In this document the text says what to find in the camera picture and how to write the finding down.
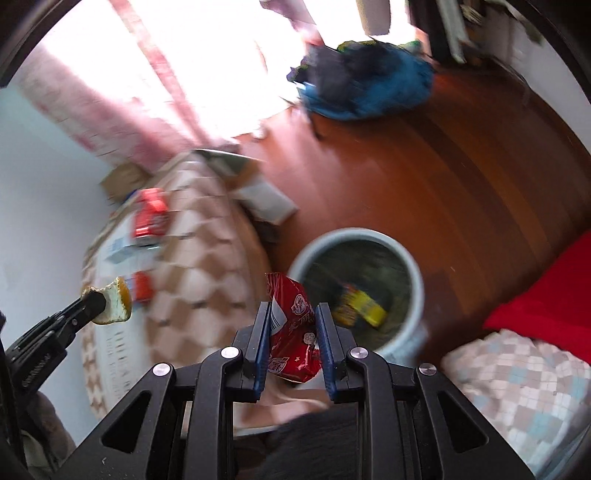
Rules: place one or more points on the brown cardboard box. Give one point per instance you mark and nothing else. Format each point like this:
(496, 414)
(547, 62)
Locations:
(124, 180)

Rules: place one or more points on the large red packet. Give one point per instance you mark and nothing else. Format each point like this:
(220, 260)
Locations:
(150, 212)

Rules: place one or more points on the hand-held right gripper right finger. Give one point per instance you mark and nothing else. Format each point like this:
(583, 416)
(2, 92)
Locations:
(326, 355)

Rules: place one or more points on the small red packet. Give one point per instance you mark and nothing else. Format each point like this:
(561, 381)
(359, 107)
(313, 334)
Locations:
(142, 287)

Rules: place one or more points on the pastel checkered blanket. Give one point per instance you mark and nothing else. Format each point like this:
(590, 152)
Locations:
(521, 397)

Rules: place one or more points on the person's left forearm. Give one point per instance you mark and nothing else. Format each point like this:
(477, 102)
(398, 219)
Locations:
(46, 429)

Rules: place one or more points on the blue and black clothes pile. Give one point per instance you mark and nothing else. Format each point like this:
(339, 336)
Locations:
(383, 87)

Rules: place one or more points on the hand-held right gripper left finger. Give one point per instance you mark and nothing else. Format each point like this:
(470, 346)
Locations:
(259, 355)

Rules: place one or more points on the red snack packet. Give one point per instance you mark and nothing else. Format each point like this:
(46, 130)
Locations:
(295, 323)

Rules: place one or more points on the yellow sponge piece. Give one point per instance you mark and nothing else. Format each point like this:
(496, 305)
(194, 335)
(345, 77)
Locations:
(115, 302)

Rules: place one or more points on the brown checkered tablecloth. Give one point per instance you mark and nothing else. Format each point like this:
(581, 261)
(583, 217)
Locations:
(203, 258)

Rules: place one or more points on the red cushion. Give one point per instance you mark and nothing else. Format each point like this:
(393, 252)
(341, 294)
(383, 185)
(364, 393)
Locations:
(549, 295)

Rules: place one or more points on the dark clothing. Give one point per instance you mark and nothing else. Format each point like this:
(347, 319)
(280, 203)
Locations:
(314, 443)

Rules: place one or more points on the yellow snack packet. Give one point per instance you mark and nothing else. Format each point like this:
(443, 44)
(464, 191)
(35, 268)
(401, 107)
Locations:
(362, 307)

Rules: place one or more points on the white and blue box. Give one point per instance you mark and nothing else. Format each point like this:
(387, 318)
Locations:
(127, 247)

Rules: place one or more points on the grey flattened cardboard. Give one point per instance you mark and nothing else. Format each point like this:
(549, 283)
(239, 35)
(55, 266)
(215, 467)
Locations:
(265, 198)

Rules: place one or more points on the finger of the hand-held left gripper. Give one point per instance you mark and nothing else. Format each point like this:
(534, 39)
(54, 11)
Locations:
(83, 309)

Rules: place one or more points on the pale blue round bin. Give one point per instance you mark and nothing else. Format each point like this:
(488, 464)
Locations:
(411, 295)

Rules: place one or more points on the pink curtain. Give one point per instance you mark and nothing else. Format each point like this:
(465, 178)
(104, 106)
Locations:
(92, 106)

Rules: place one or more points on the dark cabinet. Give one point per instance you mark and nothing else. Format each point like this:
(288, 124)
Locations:
(443, 27)

